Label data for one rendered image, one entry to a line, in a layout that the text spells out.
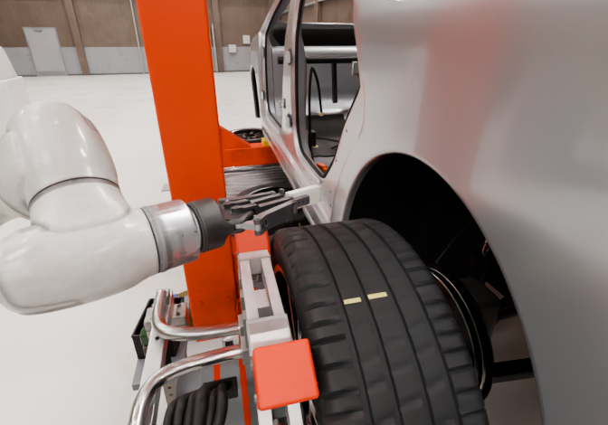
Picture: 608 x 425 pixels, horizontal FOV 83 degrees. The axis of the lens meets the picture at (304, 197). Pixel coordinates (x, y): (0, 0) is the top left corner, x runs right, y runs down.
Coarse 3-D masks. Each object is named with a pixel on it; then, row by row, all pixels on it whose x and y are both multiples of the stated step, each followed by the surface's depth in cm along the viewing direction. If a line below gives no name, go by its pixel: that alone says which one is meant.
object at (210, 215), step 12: (192, 204) 47; (204, 204) 47; (216, 204) 48; (204, 216) 46; (216, 216) 47; (228, 216) 49; (240, 216) 49; (252, 216) 51; (204, 228) 45; (216, 228) 46; (228, 228) 48; (204, 240) 46; (216, 240) 47
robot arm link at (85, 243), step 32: (64, 192) 39; (96, 192) 41; (32, 224) 38; (64, 224) 37; (96, 224) 38; (128, 224) 40; (0, 256) 34; (32, 256) 34; (64, 256) 35; (96, 256) 37; (128, 256) 39; (0, 288) 33; (32, 288) 34; (64, 288) 36; (96, 288) 38; (128, 288) 42
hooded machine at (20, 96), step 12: (0, 48) 476; (0, 60) 470; (0, 72) 465; (12, 72) 501; (0, 84) 464; (12, 84) 484; (0, 96) 469; (12, 96) 478; (24, 96) 522; (0, 108) 474; (12, 108) 478; (0, 120) 479; (0, 132) 484
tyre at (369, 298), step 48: (288, 240) 65; (336, 240) 65; (384, 240) 64; (336, 288) 54; (384, 288) 54; (432, 288) 55; (336, 336) 49; (384, 336) 49; (432, 336) 51; (336, 384) 45; (384, 384) 46; (432, 384) 47
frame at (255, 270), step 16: (240, 256) 70; (256, 256) 70; (240, 272) 68; (256, 272) 69; (272, 272) 65; (240, 288) 90; (256, 288) 94; (272, 288) 60; (272, 304) 57; (256, 320) 53; (272, 320) 54; (288, 320) 54; (256, 336) 51; (272, 336) 51; (288, 336) 52; (288, 416) 49
